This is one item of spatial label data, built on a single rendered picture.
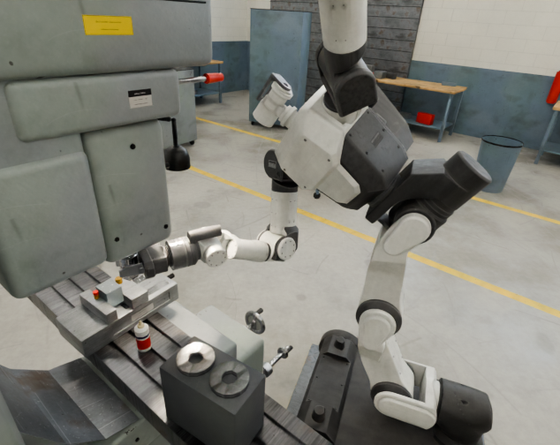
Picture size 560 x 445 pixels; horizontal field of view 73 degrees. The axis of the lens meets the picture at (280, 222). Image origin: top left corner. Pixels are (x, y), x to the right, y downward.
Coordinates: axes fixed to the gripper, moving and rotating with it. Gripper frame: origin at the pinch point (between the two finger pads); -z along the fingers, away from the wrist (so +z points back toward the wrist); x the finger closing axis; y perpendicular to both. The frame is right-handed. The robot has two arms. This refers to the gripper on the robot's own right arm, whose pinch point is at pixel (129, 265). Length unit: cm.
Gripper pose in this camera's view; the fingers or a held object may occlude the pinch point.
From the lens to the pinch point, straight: 111.1
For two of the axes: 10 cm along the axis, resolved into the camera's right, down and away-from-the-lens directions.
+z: 8.6, -2.1, 4.6
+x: 5.0, 4.4, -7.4
